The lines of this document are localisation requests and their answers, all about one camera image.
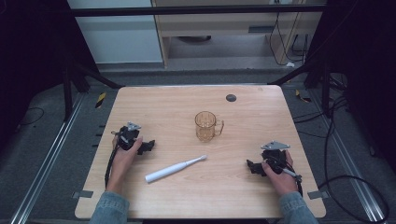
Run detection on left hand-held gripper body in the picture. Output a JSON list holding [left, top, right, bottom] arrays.
[[111, 121, 142, 152]]

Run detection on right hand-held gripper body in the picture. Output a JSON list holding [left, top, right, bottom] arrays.
[[260, 140, 291, 175]]

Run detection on person's right hand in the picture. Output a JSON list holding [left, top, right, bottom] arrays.
[[261, 149, 299, 197]]

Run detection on person's left hand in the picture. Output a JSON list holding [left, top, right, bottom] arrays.
[[106, 134, 145, 196]]

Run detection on white electric toothbrush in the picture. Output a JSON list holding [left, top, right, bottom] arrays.
[[144, 154, 208, 184]]

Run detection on yellow black striped tape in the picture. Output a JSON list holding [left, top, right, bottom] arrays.
[[294, 89, 312, 104], [94, 91, 107, 109]]

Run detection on clear amber plastic cup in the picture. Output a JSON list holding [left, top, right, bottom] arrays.
[[194, 110, 225, 144]]

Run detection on black metal stand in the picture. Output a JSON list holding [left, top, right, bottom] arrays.
[[62, 52, 124, 123], [268, 52, 347, 119]]

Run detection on white cabinet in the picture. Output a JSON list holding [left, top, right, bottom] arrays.
[[66, 0, 164, 65]]

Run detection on light wooden shelf unit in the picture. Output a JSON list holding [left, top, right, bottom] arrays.
[[150, 0, 328, 70]]

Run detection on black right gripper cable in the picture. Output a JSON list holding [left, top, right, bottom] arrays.
[[281, 167, 304, 198]]

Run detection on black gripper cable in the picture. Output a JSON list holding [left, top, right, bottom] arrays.
[[104, 144, 121, 189], [281, 167, 304, 198]]

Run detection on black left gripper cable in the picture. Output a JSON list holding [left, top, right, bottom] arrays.
[[104, 144, 121, 189]]

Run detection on black floor cable loop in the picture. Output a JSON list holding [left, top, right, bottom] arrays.
[[292, 92, 390, 224]]

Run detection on grey metal table bracket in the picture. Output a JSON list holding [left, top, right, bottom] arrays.
[[71, 189, 94, 200], [306, 189, 330, 201]]

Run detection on aluminium floor rail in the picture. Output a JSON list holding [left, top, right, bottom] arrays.
[[8, 92, 86, 224], [307, 90, 389, 223]]

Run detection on thin black floor cable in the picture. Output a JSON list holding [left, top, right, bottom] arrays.
[[18, 106, 46, 127]]

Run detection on black hanging cables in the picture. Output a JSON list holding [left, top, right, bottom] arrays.
[[268, 0, 312, 67]]

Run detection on black horizontal frame bar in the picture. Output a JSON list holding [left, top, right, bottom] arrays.
[[66, 4, 328, 18]]

